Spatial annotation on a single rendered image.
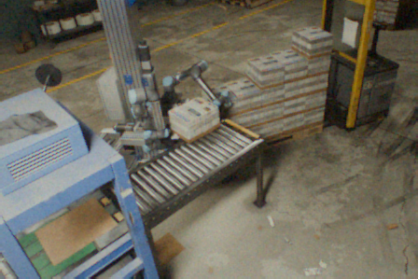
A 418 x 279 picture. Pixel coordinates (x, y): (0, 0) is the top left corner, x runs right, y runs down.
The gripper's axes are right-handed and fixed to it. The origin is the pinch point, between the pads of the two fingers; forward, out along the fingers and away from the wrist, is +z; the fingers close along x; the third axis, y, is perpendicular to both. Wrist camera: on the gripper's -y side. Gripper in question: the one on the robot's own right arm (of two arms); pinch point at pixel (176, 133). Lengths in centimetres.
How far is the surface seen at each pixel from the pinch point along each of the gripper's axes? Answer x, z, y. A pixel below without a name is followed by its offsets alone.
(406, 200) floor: -166, 148, -80
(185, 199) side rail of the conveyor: -67, -43, -6
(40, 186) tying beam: -76, -128, 74
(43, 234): -26, -136, 0
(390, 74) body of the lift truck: -82, 260, -10
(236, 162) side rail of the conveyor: -67, 13, -4
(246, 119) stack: -2, 92, -29
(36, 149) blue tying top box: -70, -122, 90
